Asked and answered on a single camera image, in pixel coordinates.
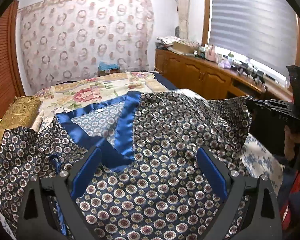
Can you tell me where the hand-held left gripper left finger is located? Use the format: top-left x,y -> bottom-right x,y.
17,147 -> 102,240

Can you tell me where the wooden louvered wardrobe door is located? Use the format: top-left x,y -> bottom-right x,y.
0,0 -> 26,122

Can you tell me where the patterned paper pile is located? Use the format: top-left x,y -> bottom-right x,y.
156,36 -> 188,47

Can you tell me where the person's right hand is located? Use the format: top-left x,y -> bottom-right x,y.
284,124 -> 300,160

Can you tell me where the purple cloth bundle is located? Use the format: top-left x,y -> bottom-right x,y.
218,58 -> 232,69

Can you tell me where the open cardboard box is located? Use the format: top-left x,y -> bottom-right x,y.
172,41 -> 200,55

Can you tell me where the teal box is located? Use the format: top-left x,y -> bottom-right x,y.
98,61 -> 121,77

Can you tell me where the navy circle-patterned satin robe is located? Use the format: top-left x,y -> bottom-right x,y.
0,89 -> 255,240

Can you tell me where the gold patterned bolster pillow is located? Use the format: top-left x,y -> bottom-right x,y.
0,96 -> 42,189

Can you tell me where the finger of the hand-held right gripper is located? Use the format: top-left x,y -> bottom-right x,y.
251,107 -> 293,127
248,98 -> 294,108

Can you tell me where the ring-patterned sheer curtain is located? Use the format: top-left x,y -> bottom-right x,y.
17,0 -> 155,94

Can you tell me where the white blue floral bed sheet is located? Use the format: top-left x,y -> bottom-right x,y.
240,132 -> 284,193

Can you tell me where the wooden sideboard cabinet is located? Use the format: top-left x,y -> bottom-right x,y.
154,48 -> 294,103

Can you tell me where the beige wall pipe cover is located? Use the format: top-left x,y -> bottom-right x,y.
177,0 -> 192,40

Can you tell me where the grey striped window blind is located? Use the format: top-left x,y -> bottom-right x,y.
208,0 -> 300,77

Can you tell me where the floral cream blanket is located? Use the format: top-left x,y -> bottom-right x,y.
35,71 -> 180,120

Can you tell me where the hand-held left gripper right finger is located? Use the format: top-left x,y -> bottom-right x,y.
197,146 -> 283,240

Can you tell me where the black desk clutter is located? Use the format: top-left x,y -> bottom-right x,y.
237,64 -> 267,83

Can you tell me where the navy bed cover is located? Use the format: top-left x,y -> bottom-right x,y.
149,71 -> 181,91

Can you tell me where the pink bag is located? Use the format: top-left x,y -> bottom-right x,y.
206,44 -> 217,61

